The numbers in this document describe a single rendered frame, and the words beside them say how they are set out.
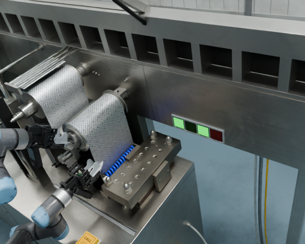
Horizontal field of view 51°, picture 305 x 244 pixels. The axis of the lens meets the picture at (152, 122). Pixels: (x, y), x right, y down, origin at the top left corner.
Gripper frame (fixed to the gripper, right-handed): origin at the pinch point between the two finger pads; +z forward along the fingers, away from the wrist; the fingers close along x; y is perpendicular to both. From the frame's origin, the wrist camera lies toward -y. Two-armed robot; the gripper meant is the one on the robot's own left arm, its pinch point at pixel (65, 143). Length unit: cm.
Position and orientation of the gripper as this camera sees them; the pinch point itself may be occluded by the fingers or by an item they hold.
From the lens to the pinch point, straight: 138.3
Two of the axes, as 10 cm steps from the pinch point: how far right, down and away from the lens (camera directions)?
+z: 5.6, 0.3, 8.3
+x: -7.9, -2.7, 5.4
